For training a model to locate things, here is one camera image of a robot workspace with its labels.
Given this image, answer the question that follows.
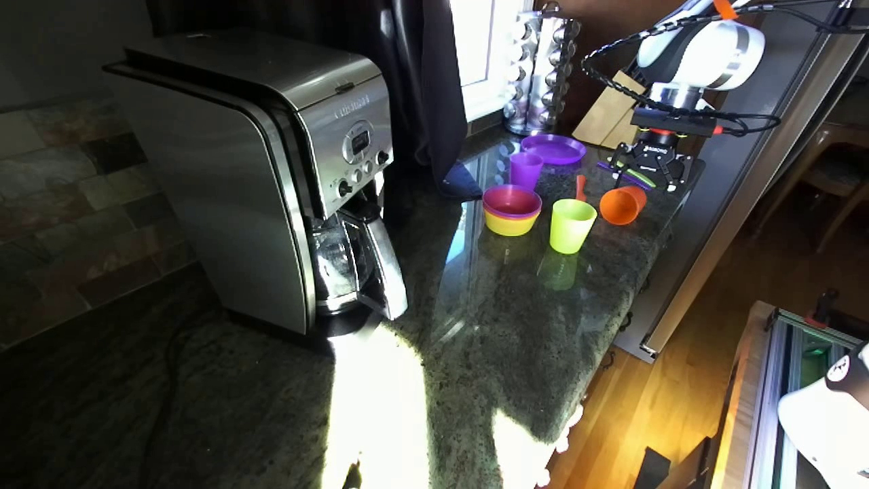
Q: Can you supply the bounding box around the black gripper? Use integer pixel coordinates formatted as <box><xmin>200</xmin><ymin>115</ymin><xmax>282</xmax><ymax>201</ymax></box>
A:
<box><xmin>607</xmin><ymin>132</ymin><xmax>697</xmax><ymax>195</ymax></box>

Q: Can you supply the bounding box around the orange plastic cup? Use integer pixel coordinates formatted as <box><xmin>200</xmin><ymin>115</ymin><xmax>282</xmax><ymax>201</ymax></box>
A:
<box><xmin>597</xmin><ymin>181</ymin><xmax>652</xmax><ymax>230</ymax></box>

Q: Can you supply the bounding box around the small purple plastic cup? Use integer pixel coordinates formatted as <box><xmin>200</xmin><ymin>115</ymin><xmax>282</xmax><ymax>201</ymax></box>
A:
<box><xmin>505</xmin><ymin>150</ymin><xmax>546</xmax><ymax>193</ymax></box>

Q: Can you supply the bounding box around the green plastic cup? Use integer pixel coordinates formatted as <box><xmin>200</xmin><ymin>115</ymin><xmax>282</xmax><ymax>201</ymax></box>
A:
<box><xmin>546</xmin><ymin>195</ymin><xmax>600</xmax><ymax>258</ymax></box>

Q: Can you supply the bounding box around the green plastic knife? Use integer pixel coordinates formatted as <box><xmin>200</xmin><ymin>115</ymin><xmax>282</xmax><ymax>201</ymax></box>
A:
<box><xmin>622</xmin><ymin>165</ymin><xmax>660</xmax><ymax>189</ymax></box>

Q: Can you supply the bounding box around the purple plastic knife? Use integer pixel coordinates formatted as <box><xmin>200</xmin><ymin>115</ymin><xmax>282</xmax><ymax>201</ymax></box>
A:
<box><xmin>592</xmin><ymin>157</ymin><xmax>636</xmax><ymax>178</ymax></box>

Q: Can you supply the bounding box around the wooden knife block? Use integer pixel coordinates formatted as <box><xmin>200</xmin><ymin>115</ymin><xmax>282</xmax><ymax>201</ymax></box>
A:
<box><xmin>568</xmin><ymin>70</ymin><xmax>649</xmax><ymax>153</ymax></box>

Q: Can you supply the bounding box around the purple plastic plate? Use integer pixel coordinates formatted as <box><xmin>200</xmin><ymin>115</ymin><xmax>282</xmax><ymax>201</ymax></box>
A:
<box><xmin>517</xmin><ymin>129</ymin><xmax>589</xmax><ymax>172</ymax></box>

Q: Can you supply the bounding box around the yellow plastic bowl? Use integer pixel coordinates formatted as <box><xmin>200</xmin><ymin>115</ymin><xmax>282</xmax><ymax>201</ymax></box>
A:
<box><xmin>482</xmin><ymin>215</ymin><xmax>542</xmax><ymax>241</ymax></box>

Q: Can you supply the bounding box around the wooden chair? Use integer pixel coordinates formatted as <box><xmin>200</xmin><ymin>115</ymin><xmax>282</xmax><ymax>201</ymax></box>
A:
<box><xmin>796</xmin><ymin>116</ymin><xmax>869</xmax><ymax>256</ymax></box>

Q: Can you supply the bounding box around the dark blue cloth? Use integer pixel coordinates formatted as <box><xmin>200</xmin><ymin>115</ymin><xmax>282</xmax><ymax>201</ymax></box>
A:
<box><xmin>440</xmin><ymin>157</ymin><xmax>486</xmax><ymax>204</ymax></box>

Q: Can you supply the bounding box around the metal framed glass panel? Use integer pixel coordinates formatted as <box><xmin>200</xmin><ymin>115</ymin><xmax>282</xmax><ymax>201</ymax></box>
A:
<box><xmin>706</xmin><ymin>298</ymin><xmax>869</xmax><ymax>489</ymax></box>

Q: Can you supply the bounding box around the black floor vent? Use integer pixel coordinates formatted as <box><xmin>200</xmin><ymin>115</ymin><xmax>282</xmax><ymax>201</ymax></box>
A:
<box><xmin>630</xmin><ymin>443</ymin><xmax>675</xmax><ymax>489</ymax></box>

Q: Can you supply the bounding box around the stainless steel coffee maker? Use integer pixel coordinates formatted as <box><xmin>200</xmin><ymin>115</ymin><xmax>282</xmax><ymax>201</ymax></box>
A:
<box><xmin>101</xmin><ymin>26</ymin><xmax>413</xmax><ymax>340</ymax></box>

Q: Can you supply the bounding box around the window with white frame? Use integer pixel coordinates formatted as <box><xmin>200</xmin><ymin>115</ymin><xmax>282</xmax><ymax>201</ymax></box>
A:
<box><xmin>444</xmin><ymin>0</ymin><xmax>536</xmax><ymax>125</ymax></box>

